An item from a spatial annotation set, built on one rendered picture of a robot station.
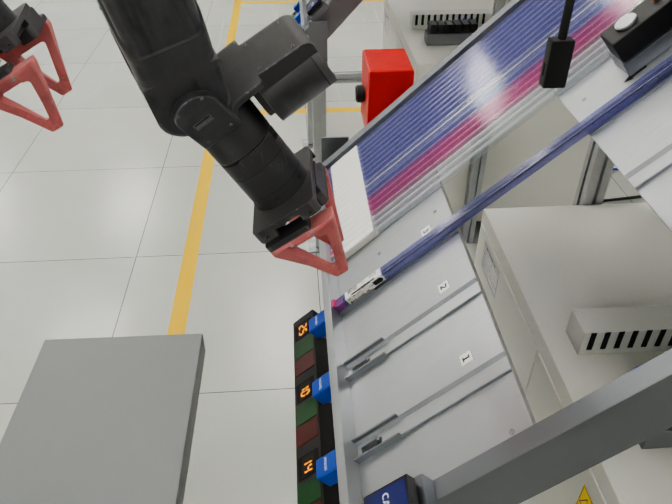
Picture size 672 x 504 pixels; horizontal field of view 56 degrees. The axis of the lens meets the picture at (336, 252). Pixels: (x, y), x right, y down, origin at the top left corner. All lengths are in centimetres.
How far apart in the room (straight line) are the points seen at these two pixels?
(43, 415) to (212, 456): 70
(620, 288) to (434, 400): 55
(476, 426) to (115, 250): 179
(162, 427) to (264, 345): 95
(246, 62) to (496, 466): 38
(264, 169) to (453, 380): 28
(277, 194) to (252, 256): 157
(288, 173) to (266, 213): 4
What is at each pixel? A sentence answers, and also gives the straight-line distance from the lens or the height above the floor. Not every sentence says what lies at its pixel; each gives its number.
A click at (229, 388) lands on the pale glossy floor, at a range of 172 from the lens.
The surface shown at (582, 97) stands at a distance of 81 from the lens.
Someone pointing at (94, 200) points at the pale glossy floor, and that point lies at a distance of 256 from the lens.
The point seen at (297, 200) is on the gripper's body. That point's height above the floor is 99.
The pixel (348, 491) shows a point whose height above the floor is 74.
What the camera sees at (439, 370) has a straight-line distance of 67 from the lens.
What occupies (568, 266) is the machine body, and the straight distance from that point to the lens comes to 114.
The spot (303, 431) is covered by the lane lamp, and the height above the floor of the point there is 66.
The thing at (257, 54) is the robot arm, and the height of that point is 111.
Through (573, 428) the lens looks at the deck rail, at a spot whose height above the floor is 88.
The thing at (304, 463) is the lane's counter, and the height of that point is 65.
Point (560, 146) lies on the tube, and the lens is 75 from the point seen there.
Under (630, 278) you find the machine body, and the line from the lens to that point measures 116.
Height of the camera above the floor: 129
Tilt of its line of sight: 37 degrees down
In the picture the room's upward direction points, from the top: straight up
